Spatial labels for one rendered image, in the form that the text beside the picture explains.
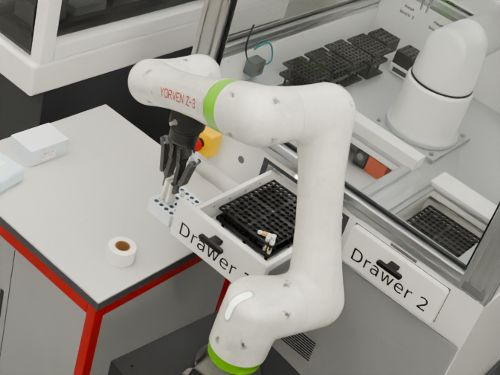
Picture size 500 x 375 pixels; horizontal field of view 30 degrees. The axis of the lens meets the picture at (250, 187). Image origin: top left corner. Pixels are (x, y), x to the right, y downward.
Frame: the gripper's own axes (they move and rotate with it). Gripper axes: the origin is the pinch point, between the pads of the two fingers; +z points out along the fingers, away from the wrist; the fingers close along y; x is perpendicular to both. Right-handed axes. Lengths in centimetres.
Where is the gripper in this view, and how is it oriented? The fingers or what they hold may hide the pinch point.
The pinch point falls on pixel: (170, 190)
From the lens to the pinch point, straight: 244.0
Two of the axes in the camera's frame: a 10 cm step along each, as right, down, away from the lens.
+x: 6.6, -2.9, 6.9
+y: 7.1, 5.5, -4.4
